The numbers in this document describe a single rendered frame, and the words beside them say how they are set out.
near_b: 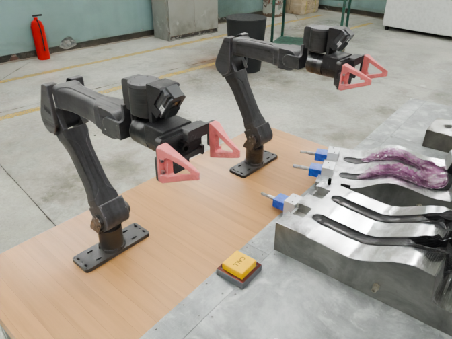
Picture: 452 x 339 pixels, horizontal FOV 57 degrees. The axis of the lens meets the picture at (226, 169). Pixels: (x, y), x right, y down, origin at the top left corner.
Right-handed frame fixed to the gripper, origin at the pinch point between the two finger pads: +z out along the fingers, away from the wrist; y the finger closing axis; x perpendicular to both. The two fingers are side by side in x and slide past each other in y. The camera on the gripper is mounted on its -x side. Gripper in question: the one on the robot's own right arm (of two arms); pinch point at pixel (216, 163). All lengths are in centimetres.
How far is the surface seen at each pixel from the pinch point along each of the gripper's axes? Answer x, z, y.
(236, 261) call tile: 36.4, -7.3, 14.6
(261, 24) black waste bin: 66, -258, 350
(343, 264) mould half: 34.2, 13.2, 28.9
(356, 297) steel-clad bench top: 40, 18, 27
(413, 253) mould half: 26, 26, 34
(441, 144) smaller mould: 37, 8, 115
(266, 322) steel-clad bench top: 40.0, 7.2, 7.7
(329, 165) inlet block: 32, -11, 63
